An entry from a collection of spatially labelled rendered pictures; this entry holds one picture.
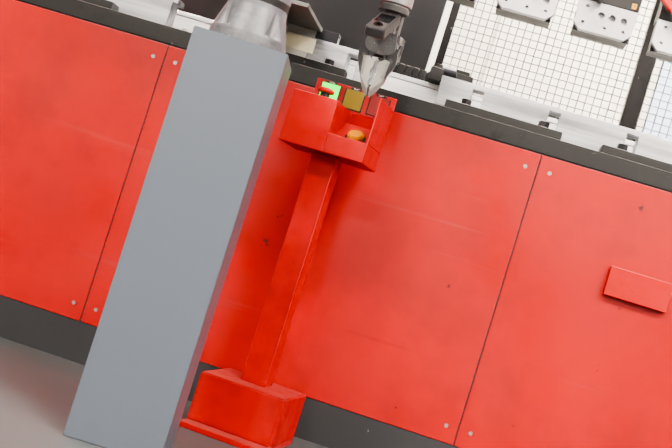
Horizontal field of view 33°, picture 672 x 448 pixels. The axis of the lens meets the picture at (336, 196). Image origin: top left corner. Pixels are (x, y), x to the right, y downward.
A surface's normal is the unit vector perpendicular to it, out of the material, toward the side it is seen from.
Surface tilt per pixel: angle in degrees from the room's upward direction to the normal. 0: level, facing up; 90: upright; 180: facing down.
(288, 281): 90
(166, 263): 90
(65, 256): 90
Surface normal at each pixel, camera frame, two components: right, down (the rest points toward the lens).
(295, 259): -0.21, -0.11
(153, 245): 0.00, -0.04
